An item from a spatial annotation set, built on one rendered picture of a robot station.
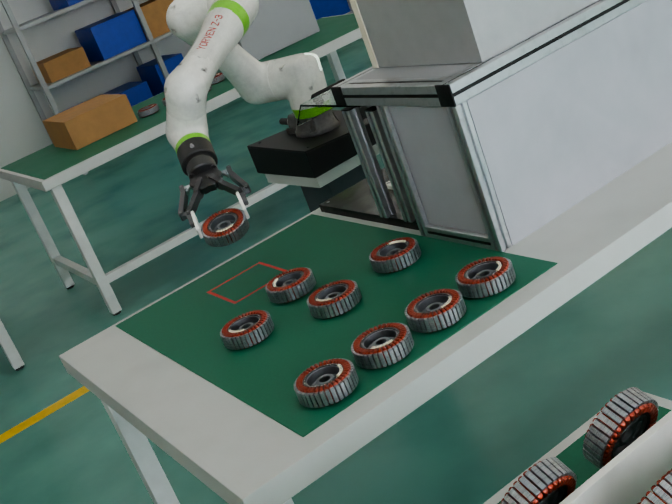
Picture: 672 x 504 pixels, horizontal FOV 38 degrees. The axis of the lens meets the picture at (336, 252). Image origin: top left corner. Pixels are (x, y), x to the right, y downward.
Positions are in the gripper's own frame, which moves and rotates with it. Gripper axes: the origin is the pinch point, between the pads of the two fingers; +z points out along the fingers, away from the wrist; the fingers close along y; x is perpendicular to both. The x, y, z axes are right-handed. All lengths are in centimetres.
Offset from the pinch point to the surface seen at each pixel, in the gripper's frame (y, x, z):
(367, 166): -36.6, -0.3, 2.5
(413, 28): -54, 33, 3
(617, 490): -35, 51, 119
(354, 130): -36.7, 7.8, -2.0
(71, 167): 62, -128, -198
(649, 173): -89, 1, 39
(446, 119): -50, 27, 26
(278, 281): -6.6, -4.4, 21.0
